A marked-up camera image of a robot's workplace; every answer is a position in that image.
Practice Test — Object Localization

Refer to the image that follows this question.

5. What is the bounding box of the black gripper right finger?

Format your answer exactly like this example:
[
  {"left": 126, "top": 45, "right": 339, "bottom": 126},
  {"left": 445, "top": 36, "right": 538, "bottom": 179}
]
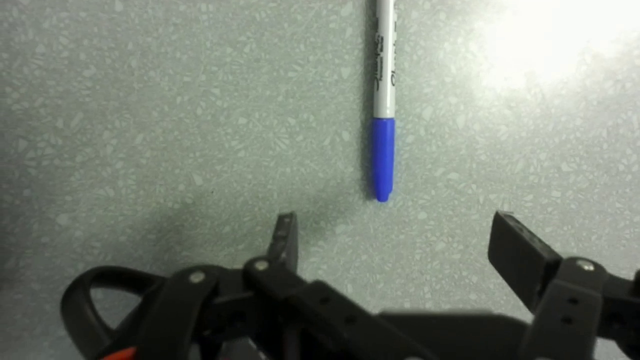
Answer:
[{"left": 486, "top": 209, "right": 640, "bottom": 360}]

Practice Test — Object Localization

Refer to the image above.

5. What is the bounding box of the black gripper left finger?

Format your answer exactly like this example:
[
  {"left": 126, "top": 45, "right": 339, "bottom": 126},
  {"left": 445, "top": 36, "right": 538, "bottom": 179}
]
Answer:
[{"left": 137, "top": 212, "right": 436, "bottom": 360}]

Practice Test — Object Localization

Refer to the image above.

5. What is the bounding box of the blue capped white pen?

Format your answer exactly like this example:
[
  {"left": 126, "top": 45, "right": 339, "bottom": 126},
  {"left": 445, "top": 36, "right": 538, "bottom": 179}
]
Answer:
[{"left": 369, "top": 0, "right": 401, "bottom": 203}]

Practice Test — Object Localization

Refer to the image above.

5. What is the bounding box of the black mug red inside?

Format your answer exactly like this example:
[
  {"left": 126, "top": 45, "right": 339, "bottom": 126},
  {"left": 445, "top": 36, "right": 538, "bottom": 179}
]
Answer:
[{"left": 58, "top": 263, "right": 169, "bottom": 360}]

